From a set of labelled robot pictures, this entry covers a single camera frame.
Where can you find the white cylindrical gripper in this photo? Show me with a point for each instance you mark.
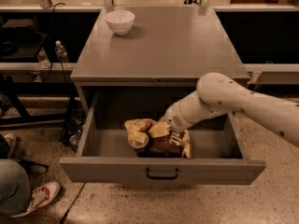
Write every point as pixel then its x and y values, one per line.
pixel 173 117

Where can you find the brown chip bag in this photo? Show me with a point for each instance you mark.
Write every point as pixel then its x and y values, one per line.
pixel 175 145

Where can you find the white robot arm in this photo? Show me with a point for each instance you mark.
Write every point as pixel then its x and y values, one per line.
pixel 216 94

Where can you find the open grey drawer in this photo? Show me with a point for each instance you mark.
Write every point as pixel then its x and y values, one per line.
pixel 104 155

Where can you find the grey cabinet counter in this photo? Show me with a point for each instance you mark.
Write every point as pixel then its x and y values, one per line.
pixel 166 46

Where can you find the black crate with bottles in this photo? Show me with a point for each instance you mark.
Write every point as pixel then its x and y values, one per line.
pixel 73 124

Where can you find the white ceramic bowl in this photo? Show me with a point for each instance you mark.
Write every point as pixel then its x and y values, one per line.
pixel 120 21

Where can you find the clear plastic water bottle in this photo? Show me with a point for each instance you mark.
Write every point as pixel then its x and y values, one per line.
pixel 62 54

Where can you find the white red right sneaker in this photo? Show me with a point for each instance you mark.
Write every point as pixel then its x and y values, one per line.
pixel 41 196

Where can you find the white red sneaker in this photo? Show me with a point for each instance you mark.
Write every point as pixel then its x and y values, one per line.
pixel 41 196
pixel 9 144

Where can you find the white red left sneaker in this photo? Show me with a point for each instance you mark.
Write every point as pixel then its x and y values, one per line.
pixel 9 144

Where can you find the black metal stand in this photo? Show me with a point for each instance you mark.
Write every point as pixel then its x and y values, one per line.
pixel 12 90

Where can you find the blue jeans leg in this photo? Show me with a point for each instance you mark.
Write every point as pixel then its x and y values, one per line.
pixel 15 193

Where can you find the black drawer handle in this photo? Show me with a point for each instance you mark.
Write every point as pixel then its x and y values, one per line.
pixel 162 175

